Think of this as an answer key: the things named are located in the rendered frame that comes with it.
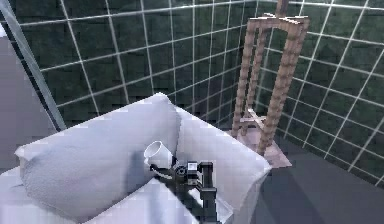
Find white cup container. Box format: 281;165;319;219
143;140;175;170

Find large white pillow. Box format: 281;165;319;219
14;92;183;223

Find brown wooden frame stand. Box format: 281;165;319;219
229;0;311;169

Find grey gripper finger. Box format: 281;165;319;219
149;163;176;180

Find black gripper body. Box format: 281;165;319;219
171;163;189;184

